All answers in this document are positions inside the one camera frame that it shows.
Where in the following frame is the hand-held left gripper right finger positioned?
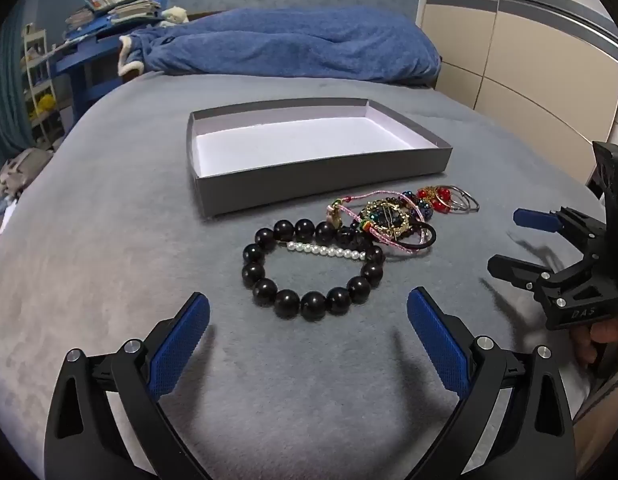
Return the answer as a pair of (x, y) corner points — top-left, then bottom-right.
(406, 286), (576, 480)

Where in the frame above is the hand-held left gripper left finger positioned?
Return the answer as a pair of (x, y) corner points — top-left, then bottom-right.
(43, 291), (212, 480)

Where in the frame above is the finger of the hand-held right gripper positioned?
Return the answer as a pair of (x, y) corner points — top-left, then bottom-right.
(513, 206), (608, 257)
(487, 254), (556, 292)

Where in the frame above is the black large bead bracelet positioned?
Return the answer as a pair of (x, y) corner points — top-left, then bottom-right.
(241, 218), (386, 321)

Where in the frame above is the dark iridescent bead bracelet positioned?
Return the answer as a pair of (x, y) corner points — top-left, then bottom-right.
(401, 189), (435, 221)

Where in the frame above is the pink cord bracelet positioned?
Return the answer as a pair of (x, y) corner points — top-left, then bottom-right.
(325, 190), (425, 253)

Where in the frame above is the white pearl bracelet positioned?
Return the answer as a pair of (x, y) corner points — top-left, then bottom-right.
(286, 241), (367, 262)

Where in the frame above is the grey shallow cardboard box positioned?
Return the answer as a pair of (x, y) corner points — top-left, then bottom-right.
(186, 96), (453, 219)

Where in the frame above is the person's right hand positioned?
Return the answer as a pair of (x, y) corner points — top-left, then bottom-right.
(574, 316), (618, 370)

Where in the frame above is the grey bed cover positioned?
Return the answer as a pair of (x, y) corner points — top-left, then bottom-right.
(0, 72), (610, 480)

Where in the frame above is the beige wardrobe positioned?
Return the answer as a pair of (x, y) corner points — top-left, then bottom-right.
(416, 0), (618, 201)

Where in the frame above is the white paper sheet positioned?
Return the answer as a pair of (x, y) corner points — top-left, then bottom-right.
(0, 200), (20, 235)

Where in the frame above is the grey bag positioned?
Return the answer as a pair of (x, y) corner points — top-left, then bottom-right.
(0, 147), (55, 196)

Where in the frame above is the blue fleece blanket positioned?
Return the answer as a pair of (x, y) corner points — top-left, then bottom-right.
(118, 7), (442, 86)

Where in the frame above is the blue desk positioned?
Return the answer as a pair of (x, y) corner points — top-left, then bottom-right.
(52, 0), (170, 121)

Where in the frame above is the teal curtain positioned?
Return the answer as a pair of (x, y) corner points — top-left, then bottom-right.
(0, 10), (35, 171)

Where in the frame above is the white shelf unit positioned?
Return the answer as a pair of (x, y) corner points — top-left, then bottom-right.
(22, 22), (65, 141)

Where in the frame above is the cream plush toy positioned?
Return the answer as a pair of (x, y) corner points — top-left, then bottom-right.
(159, 5), (190, 26)

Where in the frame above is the stack of papers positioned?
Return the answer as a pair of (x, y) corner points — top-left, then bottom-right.
(65, 0), (162, 28)

